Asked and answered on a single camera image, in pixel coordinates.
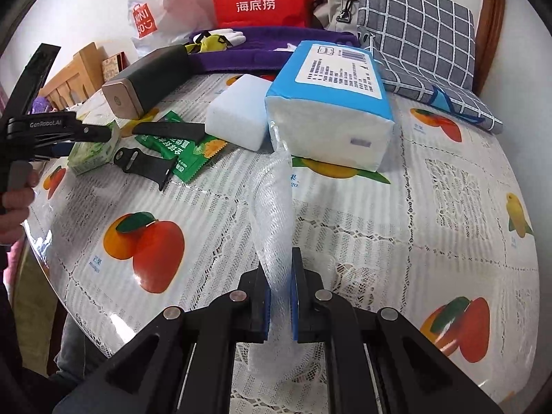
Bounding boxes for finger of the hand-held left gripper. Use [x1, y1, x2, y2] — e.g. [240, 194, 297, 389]
[65, 123, 114, 143]
[32, 140, 76, 162]

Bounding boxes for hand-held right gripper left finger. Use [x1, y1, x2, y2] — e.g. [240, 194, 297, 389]
[52, 261, 273, 414]

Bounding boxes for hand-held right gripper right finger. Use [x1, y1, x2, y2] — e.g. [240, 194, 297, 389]
[290, 248, 505, 414]

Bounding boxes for light green small box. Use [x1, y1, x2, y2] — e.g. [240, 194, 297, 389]
[67, 120, 122, 176]

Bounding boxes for black watch strap with slot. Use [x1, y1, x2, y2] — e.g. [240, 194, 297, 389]
[113, 147, 178, 193]

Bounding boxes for white sponge block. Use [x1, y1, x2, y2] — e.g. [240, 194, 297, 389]
[205, 73, 273, 151]

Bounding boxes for yellow fabric pouch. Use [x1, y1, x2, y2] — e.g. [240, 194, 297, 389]
[185, 30, 231, 55]

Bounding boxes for white cloth glove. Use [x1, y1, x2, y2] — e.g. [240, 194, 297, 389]
[218, 29, 247, 47]

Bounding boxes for purple fabric storage basket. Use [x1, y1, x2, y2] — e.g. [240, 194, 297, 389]
[183, 26, 361, 74]

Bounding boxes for person's left hand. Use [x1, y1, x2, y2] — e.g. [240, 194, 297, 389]
[0, 168, 39, 246]

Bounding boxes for green snack packet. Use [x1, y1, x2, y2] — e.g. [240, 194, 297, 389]
[171, 135, 228, 183]
[135, 110, 193, 161]

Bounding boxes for wooden bed headboard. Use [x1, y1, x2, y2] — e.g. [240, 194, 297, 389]
[41, 42, 106, 110]

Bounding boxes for brown patterned box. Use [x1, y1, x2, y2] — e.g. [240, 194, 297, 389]
[101, 52, 128, 82]

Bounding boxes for dark green box copper end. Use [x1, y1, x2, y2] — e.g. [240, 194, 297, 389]
[101, 44, 191, 119]

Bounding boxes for white plastic shopping bag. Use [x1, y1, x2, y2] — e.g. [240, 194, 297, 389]
[127, 0, 216, 57]

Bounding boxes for person's blue jeans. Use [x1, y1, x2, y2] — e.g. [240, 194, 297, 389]
[58, 315, 110, 374]

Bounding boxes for blue tissue pack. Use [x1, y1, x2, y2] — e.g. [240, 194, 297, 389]
[264, 41, 395, 174]

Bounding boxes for grey checked cushion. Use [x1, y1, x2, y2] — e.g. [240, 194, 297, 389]
[356, 0, 504, 134]

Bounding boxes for brown wooden door frame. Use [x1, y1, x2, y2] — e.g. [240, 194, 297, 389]
[474, 0, 507, 96]

